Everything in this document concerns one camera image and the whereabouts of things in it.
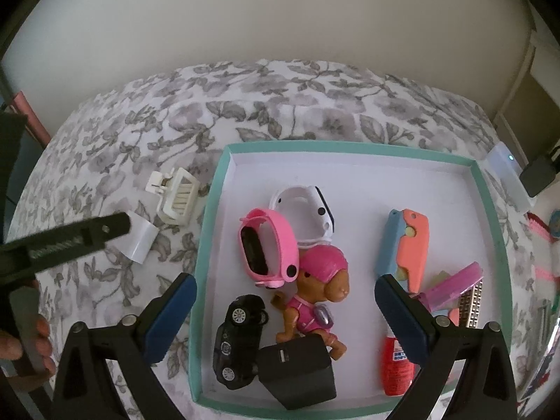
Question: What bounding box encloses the white power strip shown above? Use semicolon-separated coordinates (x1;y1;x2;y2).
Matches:
486;141;536;214

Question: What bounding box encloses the red glue bottle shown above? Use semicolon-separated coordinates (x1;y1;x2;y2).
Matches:
380;331;415;396

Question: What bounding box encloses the white shelf unit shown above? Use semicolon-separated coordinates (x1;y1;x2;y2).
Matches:
492;7;559;167

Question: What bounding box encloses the black power adapter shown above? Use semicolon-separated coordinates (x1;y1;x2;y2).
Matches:
256;334;337;411

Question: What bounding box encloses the gold patterned lighter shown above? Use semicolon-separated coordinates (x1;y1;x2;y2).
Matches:
458;280;483;329

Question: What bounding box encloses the black plugged charger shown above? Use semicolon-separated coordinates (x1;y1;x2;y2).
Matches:
520;155;559;197

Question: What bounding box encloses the teal shallow box tray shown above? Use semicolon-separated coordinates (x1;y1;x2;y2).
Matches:
188;141;512;419

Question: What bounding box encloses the purple translucent lighter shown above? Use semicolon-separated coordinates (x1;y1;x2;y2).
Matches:
415;262;483;313

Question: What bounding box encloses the pink white crochet mat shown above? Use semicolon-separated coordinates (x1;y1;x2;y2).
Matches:
527;212;559;282

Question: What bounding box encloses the smartphone on stand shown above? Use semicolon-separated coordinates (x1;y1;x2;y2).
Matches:
517;310;559;401

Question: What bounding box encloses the white power adapter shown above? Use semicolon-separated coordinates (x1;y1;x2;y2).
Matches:
115;211;160;265

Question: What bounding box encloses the pink puppy toy figure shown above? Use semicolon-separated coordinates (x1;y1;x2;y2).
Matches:
272;245;350;360

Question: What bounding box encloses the grey floral blanket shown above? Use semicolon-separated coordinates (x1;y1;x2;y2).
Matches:
7;58;544;420

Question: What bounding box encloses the person's left hand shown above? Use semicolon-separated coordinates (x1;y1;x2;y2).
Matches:
0;315;56;380

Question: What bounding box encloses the white smartwatch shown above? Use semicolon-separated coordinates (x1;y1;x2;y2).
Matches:
268;185;335;249

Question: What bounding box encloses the large blue coral case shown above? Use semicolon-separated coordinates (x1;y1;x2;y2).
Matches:
415;271;460;325

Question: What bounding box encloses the round blue lid jar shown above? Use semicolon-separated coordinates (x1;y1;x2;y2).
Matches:
548;210;560;240

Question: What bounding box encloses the pink kids smartwatch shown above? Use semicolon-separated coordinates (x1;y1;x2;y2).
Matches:
238;208;299;289

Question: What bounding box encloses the small blue coral case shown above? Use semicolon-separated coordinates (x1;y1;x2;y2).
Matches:
374;209;430;294

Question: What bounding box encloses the black toy car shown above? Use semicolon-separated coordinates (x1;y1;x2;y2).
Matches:
212;294;268;391

